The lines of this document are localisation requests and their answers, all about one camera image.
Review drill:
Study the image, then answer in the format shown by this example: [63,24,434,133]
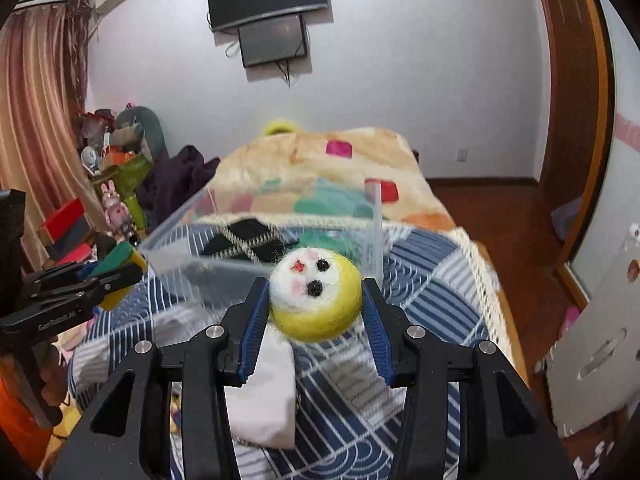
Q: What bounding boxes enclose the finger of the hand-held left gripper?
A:
[0,263,146,335]
[76,234,119,282]

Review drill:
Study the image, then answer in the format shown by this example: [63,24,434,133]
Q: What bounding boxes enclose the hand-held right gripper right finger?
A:
[361,277,576,480]

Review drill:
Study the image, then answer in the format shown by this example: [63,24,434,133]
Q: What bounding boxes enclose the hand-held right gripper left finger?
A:
[50,276,272,480]

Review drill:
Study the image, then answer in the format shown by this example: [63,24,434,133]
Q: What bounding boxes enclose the green and yellow felt toy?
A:
[95,240,149,311]

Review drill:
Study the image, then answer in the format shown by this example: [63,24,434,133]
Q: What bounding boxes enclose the yellow felt ball with face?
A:
[269,246,362,345]

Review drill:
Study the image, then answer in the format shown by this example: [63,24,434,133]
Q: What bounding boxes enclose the clear plastic storage box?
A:
[139,180,385,312]

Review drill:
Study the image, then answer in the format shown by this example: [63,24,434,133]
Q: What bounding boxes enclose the red box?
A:
[39,197,94,247]

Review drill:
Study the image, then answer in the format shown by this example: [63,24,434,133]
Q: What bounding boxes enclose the pink rabbit toy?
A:
[100,180,139,239]

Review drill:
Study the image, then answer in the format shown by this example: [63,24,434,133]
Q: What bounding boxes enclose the white sock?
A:
[225,320,297,449]

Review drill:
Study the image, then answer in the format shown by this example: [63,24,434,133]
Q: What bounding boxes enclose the black argyle sock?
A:
[202,215,297,266]

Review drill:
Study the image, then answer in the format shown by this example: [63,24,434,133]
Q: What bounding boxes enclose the blue patterned quilt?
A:
[65,210,517,480]

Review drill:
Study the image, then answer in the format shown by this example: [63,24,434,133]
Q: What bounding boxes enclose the green plastic toy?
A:
[92,152,154,226]

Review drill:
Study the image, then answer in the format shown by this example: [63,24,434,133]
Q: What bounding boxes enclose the dark purple cloth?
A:
[137,145,221,227]

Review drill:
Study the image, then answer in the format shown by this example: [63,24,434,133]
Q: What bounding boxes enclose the orange bag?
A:
[0,355,47,462]

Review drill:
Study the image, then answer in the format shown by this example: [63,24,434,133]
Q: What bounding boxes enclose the pink striped curtain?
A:
[0,0,109,272]

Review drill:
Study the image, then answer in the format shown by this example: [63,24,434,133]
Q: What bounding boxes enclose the grey plush toy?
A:
[115,106,171,166]

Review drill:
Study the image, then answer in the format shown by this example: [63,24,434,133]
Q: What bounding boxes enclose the beige fleece blanket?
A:
[200,127,459,235]

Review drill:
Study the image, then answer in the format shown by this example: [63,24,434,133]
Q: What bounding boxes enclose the yellow plush item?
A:
[261,118,301,137]

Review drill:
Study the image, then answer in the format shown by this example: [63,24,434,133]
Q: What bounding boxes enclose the grey board with slots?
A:
[542,225,640,439]

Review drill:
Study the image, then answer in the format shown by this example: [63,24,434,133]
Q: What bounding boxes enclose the grey cloth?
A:
[550,195,586,242]

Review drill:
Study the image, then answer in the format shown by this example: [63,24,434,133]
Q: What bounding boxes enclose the hanging black cables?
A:
[276,59,302,89]

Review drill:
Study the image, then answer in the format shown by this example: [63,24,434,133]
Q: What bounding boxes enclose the small black wall monitor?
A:
[238,14,309,68]

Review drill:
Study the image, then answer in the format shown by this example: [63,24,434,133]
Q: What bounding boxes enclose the wooden door frame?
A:
[532,0,617,311]

